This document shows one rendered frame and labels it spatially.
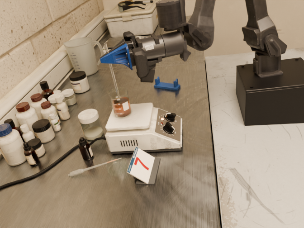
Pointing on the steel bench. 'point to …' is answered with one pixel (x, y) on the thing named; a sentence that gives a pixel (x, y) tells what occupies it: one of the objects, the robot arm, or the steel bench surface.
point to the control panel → (170, 123)
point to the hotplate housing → (141, 139)
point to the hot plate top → (134, 124)
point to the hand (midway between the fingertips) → (114, 57)
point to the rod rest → (167, 85)
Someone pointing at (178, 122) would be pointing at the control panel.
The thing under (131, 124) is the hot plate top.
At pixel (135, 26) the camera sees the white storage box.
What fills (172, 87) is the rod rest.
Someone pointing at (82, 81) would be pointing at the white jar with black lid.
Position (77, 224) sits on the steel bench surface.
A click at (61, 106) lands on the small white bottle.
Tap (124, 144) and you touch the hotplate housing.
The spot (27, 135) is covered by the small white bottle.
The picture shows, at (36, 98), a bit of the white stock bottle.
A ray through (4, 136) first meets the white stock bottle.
